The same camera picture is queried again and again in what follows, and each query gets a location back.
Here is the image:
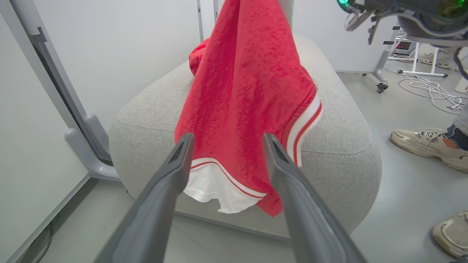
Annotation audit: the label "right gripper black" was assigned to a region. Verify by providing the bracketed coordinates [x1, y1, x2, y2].
[337, 0, 399, 45]

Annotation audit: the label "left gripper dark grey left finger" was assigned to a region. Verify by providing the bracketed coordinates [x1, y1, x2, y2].
[94, 133, 195, 263]

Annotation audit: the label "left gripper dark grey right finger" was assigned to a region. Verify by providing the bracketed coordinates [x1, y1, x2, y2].
[263, 132, 368, 263]

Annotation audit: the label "red garment white hem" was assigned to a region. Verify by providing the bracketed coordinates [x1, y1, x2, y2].
[174, 0, 324, 217]

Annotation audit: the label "device with red display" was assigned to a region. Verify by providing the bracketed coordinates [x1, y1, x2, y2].
[393, 39, 416, 56]

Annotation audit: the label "white metal stand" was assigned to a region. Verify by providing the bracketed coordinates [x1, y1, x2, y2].
[387, 35, 449, 78]

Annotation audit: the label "pair of pale sneakers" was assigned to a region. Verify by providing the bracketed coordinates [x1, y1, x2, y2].
[419, 50, 457, 70]

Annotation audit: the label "beige sneaker with laces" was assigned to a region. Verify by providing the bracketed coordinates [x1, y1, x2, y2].
[390, 128, 468, 173]

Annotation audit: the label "person leg in jeans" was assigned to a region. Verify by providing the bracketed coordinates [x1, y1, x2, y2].
[443, 104, 468, 151]

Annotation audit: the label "tangled white floor cables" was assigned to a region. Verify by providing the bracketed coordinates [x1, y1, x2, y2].
[383, 66, 468, 114]

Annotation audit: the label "black floor cable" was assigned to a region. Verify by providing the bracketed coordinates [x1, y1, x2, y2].
[35, 219, 55, 263]

